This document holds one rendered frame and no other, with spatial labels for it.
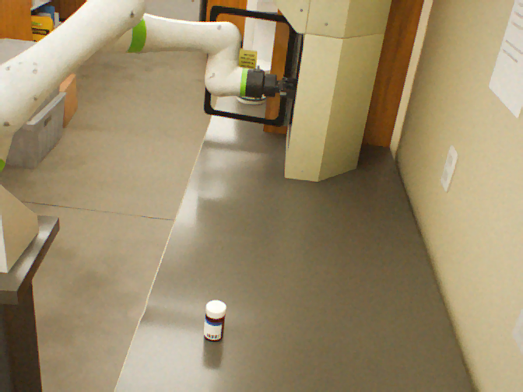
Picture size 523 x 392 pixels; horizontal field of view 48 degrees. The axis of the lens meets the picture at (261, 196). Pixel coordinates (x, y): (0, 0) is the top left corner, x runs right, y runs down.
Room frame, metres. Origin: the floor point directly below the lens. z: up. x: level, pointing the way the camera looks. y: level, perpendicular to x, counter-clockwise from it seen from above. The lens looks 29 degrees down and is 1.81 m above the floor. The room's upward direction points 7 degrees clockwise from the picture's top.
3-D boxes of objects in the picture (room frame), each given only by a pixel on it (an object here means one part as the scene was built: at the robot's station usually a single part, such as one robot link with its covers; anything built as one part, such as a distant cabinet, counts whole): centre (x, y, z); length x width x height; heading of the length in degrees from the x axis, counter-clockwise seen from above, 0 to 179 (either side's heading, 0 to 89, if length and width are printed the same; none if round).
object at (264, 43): (2.06, 0.10, 1.19); 0.30 x 0.01 x 0.40; 83
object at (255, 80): (1.87, 0.06, 1.20); 0.09 x 0.06 x 0.12; 179
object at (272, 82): (1.87, -0.01, 1.20); 0.09 x 0.08 x 0.07; 89
